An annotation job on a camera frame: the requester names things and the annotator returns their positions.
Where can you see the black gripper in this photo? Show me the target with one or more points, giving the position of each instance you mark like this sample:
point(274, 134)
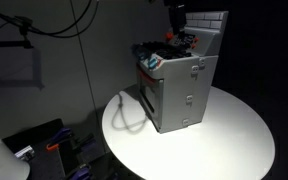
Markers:
point(177, 15)

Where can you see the orange stove button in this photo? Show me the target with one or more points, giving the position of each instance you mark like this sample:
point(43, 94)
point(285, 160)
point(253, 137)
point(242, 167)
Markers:
point(194, 46)
point(196, 40)

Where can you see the red round stove knob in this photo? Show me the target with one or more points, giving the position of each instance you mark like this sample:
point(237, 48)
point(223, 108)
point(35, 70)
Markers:
point(169, 36)

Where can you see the black stove keypad panel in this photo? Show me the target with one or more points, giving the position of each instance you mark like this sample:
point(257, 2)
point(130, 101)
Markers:
point(184, 40)

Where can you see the black stove burner grate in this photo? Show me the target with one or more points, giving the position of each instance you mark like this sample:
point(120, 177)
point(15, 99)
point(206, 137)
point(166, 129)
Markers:
point(164, 50)

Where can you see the grey toy stove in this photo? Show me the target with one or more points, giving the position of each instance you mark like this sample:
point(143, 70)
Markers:
point(180, 96)

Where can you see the grey oven door with window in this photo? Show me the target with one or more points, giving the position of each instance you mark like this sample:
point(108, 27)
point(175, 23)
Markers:
point(149, 100)

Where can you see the round white table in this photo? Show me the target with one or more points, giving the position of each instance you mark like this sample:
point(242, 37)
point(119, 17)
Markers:
point(200, 153)

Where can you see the purple black clamp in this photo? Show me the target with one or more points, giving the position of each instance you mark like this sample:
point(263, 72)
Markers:
point(84, 141)

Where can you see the purple clamp with orange tip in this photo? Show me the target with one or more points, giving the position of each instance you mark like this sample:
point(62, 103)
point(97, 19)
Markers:
point(59, 138)

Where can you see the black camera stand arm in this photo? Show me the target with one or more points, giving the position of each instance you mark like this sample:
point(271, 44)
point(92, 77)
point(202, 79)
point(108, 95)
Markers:
point(7, 43)

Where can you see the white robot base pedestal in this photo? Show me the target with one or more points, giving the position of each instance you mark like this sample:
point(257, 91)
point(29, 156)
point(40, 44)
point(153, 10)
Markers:
point(0, 160)

